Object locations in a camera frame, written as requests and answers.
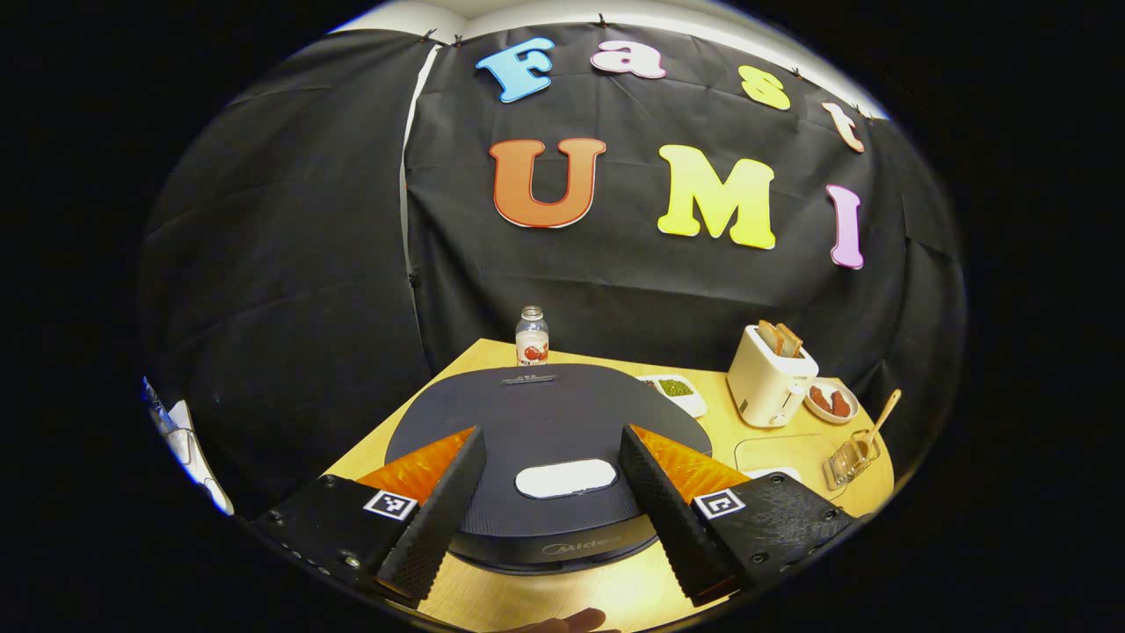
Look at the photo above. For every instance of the white toaster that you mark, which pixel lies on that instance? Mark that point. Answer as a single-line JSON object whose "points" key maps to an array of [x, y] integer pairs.
{"points": [[769, 387]]}

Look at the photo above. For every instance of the black rice cooker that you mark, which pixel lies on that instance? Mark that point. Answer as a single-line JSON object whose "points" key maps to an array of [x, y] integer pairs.
{"points": [[545, 422]]}

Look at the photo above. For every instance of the toast slice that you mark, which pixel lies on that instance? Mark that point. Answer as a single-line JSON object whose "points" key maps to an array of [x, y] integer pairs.
{"points": [[770, 336], [791, 340]]}

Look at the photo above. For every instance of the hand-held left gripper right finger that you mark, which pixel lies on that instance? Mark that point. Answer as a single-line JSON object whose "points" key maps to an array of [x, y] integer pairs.
{"points": [[668, 527]]}

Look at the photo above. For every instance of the wooden spoon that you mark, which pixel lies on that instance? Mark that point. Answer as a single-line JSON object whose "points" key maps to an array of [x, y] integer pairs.
{"points": [[879, 420]]}

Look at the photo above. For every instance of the white divided bean dish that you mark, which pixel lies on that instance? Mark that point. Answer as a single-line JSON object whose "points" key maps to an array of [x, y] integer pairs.
{"points": [[677, 391]]}

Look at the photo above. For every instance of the brown meat piece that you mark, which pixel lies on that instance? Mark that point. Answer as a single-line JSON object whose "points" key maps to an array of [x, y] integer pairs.
{"points": [[821, 399], [841, 404]]}

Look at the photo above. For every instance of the clear plastic rice container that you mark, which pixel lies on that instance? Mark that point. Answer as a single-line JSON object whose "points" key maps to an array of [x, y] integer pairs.
{"points": [[782, 450]]}

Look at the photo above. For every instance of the white round plate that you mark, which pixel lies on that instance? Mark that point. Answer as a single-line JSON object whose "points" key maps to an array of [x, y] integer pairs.
{"points": [[822, 415]]}

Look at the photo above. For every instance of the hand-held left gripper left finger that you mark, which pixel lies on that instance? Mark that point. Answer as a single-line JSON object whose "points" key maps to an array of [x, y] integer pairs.
{"points": [[435, 527]]}

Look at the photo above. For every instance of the small red label bottle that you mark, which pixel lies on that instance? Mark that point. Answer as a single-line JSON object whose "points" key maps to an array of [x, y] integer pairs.
{"points": [[532, 338]]}

